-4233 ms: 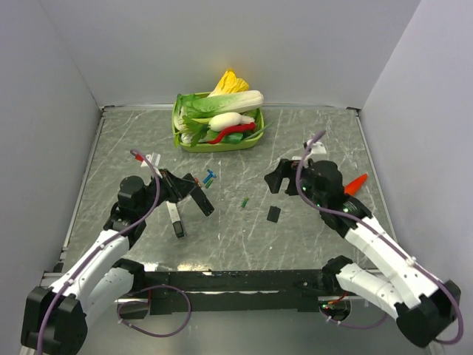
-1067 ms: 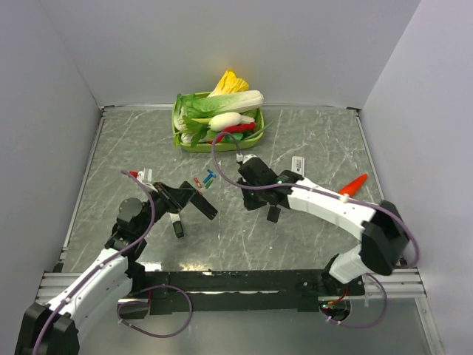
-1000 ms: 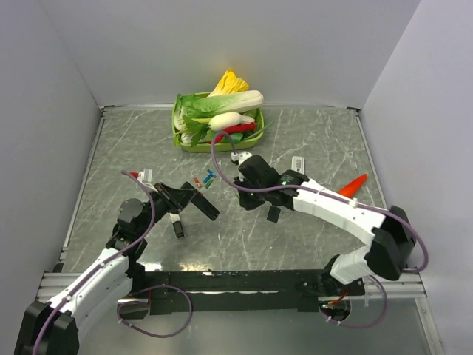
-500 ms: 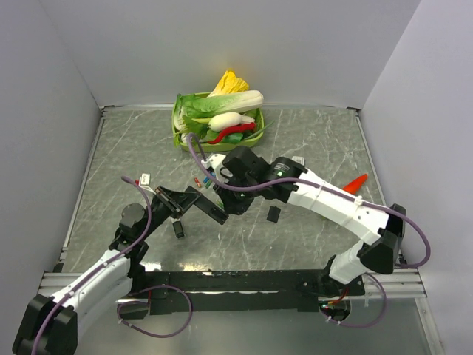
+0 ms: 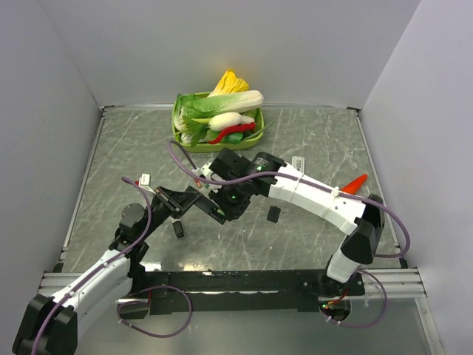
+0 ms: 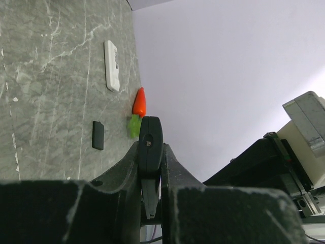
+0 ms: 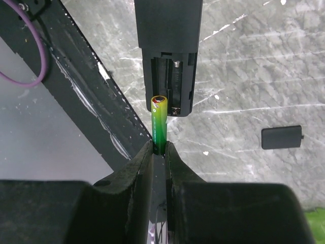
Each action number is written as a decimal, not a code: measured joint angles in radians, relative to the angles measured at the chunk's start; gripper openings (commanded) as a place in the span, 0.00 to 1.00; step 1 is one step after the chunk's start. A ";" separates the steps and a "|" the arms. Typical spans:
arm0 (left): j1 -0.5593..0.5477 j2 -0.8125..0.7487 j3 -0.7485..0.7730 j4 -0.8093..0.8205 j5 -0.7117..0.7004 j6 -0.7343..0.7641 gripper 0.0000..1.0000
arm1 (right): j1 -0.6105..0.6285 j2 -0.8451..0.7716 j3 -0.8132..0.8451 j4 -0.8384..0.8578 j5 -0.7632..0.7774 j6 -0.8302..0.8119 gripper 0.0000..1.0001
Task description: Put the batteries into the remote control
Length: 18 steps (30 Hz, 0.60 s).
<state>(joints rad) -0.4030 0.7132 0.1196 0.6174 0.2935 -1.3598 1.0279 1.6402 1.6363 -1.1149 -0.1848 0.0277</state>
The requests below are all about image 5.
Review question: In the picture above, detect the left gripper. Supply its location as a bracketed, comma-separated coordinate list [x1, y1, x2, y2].
[138, 185, 201, 240]

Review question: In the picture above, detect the black battery cover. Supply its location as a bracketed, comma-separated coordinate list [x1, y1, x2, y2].
[267, 206, 281, 223]

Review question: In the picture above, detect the white battery cover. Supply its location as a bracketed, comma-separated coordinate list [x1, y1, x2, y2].
[291, 156, 305, 174]

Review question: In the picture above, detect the black remote control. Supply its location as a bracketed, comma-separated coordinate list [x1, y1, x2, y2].
[194, 195, 226, 225]

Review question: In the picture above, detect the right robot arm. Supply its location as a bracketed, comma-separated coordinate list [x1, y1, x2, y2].
[200, 149, 385, 295]

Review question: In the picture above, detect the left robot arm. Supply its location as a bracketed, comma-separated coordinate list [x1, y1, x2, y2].
[13, 186, 202, 354]

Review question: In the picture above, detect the green plastic tray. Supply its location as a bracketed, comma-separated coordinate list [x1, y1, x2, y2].
[172, 92, 265, 153]

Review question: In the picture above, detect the red chili pepper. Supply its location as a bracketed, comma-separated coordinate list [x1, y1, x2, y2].
[208, 122, 256, 144]

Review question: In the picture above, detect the green parsley sprig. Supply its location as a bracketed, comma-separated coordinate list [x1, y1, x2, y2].
[173, 115, 210, 146]

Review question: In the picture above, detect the white toy radish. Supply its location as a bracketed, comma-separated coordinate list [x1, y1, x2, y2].
[208, 112, 255, 132]

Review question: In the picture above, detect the long green napa cabbage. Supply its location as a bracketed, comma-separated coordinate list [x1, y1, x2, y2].
[179, 90, 264, 118]

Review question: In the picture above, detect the small green bok choy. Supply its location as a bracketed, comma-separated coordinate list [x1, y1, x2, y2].
[172, 94, 196, 132]

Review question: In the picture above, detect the black base bar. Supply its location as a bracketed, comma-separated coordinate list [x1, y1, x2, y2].
[118, 269, 365, 320]

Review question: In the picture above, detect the yellow toy cabbage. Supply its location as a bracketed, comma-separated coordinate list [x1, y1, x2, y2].
[208, 70, 249, 97]

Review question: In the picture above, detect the orange toy carrot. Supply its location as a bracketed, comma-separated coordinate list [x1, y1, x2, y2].
[340, 174, 368, 195]

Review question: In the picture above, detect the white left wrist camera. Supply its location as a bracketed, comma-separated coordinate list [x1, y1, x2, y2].
[135, 173, 156, 195]

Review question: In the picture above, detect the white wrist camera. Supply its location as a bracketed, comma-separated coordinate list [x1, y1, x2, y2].
[191, 162, 213, 190]
[135, 173, 156, 195]

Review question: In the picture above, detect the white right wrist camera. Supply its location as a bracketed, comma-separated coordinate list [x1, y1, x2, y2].
[191, 162, 213, 190]

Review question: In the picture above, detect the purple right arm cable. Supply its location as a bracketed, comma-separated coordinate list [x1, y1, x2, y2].
[166, 140, 411, 259]

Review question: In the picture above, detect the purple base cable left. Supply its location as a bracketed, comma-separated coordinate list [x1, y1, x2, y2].
[117, 284, 193, 338]

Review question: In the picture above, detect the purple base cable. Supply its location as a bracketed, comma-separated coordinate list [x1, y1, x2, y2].
[319, 269, 388, 330]
[117, 284, 193, 338]

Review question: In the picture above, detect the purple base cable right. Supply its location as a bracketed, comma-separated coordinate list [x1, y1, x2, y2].
[319, 269, 388, 330]

